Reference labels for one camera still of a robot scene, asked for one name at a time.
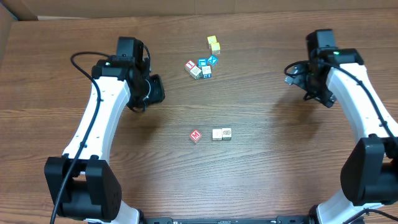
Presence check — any white red-edged block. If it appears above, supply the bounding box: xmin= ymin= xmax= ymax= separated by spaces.
xmin=201 ymin=66 xmax=212 ymax=79

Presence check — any red M block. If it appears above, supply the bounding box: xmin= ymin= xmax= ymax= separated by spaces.
xmin=190 ymin=129 xmax=203 ymax=144

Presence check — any blue-faced wooden block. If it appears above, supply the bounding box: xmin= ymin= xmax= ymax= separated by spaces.
xmin=221 ymin=128 xmax=232 ymax=140

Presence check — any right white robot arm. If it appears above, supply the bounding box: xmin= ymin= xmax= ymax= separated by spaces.
xmin=284 ymin=49 xmax=397 ymax=223

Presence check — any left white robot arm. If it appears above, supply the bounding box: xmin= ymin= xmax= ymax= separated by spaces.
xmin=44 ymin=55 xmax=165 ymax=223

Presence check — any white patterned block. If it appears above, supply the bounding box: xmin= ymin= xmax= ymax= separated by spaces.
xmin=190 ymin=66 xmax=202 ymax=80

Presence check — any red letter block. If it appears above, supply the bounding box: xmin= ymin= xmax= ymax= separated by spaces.
xmin=185 ymin=60 xmax=196 ymax=73

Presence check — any blue picture block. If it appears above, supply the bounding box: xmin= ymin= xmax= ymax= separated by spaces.
xmin=197 ymin=58 xmax=208 ymax=68

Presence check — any blue X block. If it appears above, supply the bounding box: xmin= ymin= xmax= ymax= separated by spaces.
xmin=208 ymin=55 xmax=218 ymax=66

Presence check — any near yellow block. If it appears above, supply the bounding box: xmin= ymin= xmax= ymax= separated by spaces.
xmin=210 ymin=42 xmax=221 ymax=55

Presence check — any yellow block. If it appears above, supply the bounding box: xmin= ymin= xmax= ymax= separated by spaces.
xmin=210 ymin=42 xmax=221 ymax=55
xmin=207 ymin=35 xmax=217 ymax=45

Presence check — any far yellow block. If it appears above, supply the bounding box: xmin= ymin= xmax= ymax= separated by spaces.
xmin=207 ymin=35 xmax=217 ymax=45

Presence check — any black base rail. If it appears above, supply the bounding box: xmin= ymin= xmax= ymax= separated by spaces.
xmin=139 ymin=215 xmax=318 ymax=224

